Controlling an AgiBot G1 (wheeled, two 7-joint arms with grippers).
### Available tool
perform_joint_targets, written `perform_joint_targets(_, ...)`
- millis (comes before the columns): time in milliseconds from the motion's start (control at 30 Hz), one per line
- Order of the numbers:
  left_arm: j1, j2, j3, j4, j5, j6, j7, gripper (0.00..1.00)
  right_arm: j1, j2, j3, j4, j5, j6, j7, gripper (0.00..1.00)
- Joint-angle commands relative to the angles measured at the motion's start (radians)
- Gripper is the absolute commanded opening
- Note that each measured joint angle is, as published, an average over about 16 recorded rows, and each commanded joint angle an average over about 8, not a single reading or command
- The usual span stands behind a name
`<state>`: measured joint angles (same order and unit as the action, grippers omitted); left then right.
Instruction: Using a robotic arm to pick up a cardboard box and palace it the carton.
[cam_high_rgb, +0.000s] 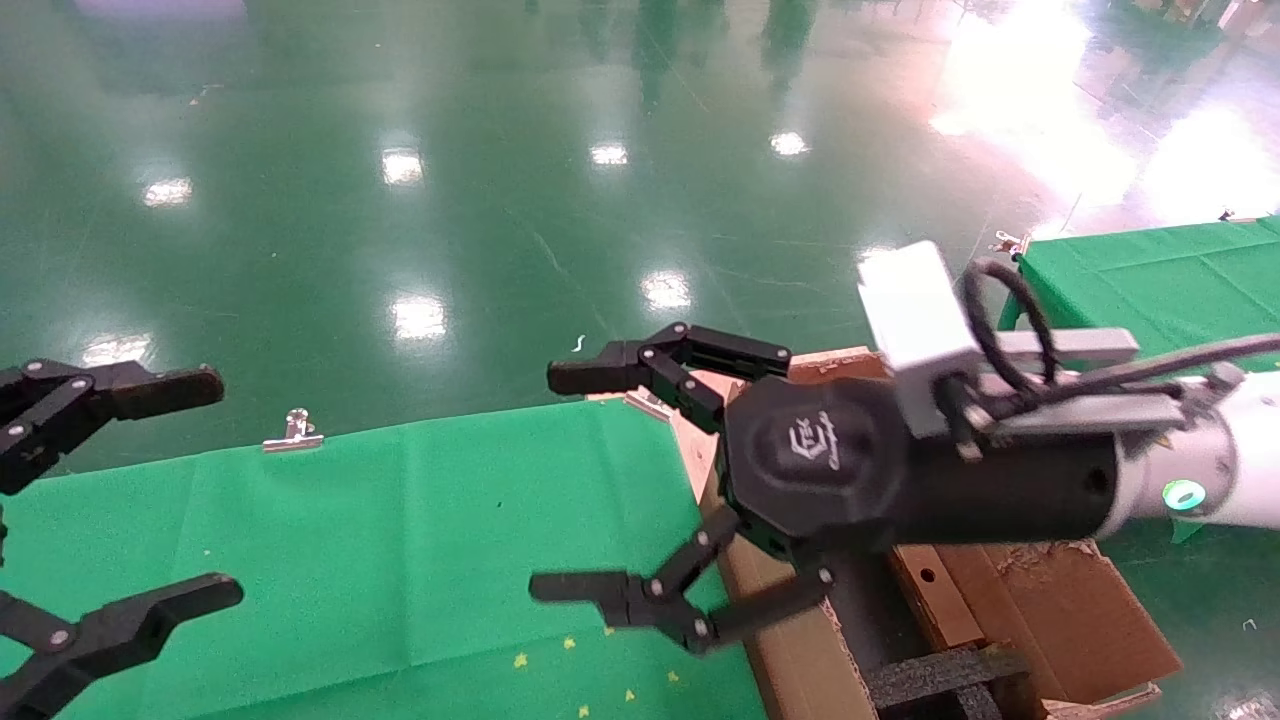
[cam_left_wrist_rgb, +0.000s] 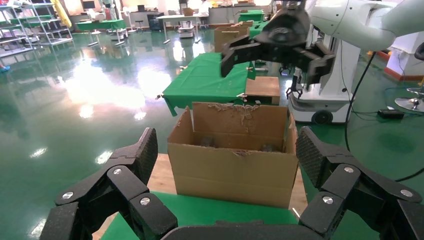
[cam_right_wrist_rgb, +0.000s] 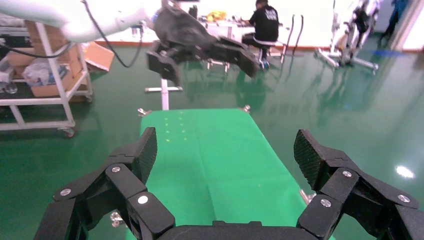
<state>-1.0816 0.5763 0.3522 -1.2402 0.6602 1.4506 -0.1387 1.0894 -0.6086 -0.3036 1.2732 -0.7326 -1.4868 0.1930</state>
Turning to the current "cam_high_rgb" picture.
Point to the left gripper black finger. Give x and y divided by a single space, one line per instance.
120 625
130 390

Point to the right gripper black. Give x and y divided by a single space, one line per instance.
820 460

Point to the small brown cardboard box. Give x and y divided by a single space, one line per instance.
935 605

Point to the large open cardboard carton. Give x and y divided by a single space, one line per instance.
1060 610

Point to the green table cloth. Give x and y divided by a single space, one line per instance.
350 550
1150 280

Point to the black foam packing insert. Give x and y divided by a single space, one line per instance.
930 680

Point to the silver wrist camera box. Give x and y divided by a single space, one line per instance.
915 315

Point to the grey metal camera bracket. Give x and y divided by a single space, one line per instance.
1090 347

